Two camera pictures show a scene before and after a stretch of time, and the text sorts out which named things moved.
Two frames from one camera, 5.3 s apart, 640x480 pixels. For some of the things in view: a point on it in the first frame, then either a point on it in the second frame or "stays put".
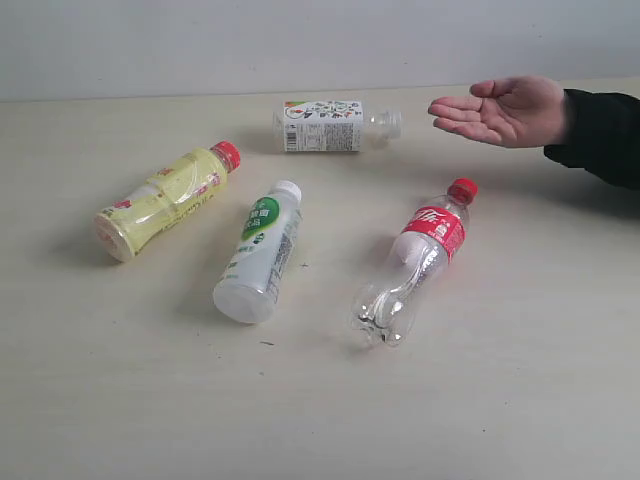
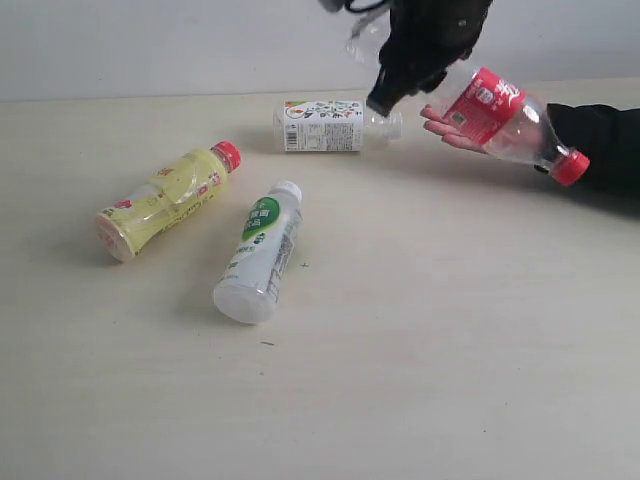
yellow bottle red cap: [172, 193] stays put
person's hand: [522, 112] to [436, 124]
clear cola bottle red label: [382, 305] to [489, 110]
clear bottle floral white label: [332, 126] stays put
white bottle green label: [248, 285] stays put
